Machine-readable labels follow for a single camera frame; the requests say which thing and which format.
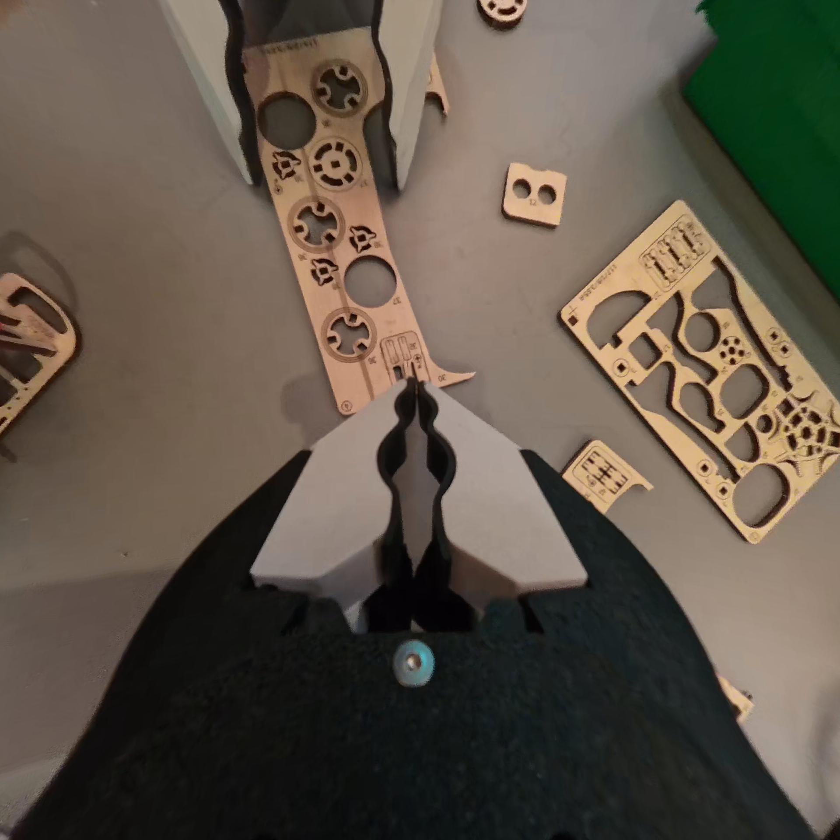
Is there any rounded wooden puzzle frame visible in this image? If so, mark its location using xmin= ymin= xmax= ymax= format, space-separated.
xmin=0 ymin=272 xmax=80 ymax=439

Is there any square two-hole wooden piece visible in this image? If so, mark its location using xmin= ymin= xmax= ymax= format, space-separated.
xmin=501 ymin=162 xmax=569 ymax=229

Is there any small wooden offcut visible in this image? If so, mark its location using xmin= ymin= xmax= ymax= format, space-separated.
xmin=715 ymin=674 xmax=756 ymax=723

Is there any small curved wooden piece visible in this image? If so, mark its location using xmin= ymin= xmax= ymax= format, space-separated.
xmin=424 ymin=52 xmax=452 ymax=118

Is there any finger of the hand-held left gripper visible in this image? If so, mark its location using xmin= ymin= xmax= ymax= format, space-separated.
xmin=157 ymin=0 xmax=265 ymax=188
xmin=363 ymin=0 xmax=448 ymax=193

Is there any large wooden puzzle sheet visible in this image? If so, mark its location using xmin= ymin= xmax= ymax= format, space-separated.
xmin=558 ymin=199 xmax=840 ymax=545

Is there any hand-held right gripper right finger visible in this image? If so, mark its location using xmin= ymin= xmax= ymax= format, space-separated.
xmin=413 ymin=381 xmax=589 ymax=634

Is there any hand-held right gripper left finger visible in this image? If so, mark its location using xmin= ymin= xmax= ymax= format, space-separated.
xmin=249 ymin=381 xmax=418 ymax=635

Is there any round wooden gear piece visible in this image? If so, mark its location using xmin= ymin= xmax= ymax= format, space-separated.
xmin=477 ymin=0 xmax=529 ymax=29

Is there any small slotted wooden piece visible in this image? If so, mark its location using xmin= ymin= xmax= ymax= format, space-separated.
xmin=561 ymin=439 xmax=656 ymax=515

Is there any long wooden puzzle strip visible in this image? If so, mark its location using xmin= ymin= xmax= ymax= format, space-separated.
xmin=241 ymin=36 xmax=477 ymax=418

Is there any green box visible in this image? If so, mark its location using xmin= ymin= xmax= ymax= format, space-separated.
xmin=681 ymin=0 xmax=840 ymax=304

